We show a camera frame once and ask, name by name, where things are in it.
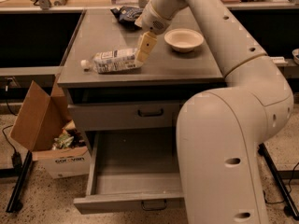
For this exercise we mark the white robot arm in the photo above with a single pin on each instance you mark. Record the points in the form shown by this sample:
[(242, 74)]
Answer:
[(219, 130)]

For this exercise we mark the clear plastic water bottle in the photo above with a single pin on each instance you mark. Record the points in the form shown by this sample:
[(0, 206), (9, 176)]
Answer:
[(113, 61)]

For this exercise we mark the blue chip bag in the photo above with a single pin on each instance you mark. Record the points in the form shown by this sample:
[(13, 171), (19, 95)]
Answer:
[(126, 15)]

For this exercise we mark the black left stand leg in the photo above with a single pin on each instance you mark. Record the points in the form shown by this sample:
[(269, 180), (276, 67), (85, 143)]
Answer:
[(14, 204)]

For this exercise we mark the white ceramic bowl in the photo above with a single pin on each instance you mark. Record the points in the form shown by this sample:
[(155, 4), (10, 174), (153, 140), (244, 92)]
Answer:
[(183, 40)]

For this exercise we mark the white power strip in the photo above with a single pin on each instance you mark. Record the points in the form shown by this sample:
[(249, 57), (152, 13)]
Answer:
[(279, 60)]

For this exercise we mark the black right stand leg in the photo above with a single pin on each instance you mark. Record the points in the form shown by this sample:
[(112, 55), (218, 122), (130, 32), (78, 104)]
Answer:
[(283, 181)]

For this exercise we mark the open grey middle drawer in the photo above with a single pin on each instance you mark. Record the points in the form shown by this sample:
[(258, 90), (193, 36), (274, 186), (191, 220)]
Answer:
[(133, 170)]

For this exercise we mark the grey drawer cabinet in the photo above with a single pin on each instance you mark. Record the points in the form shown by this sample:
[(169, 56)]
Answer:
[(165, 76)]

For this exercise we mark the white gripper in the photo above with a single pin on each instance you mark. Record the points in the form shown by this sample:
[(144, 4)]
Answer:
[(154, 21)]

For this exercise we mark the black stand leg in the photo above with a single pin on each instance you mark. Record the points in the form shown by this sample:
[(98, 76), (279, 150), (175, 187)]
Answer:
[(14, 204), (283, 181)]

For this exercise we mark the closed grey top drawer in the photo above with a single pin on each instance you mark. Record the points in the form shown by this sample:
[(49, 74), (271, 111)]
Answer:
[(121, 116)]

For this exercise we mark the black left power adapter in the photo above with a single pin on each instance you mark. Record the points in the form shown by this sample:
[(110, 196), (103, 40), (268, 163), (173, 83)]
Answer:
[(16, 156)]

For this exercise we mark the cardboard box with items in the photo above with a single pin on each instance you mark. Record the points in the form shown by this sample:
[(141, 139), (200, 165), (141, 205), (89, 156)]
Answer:
[(41, 119)]

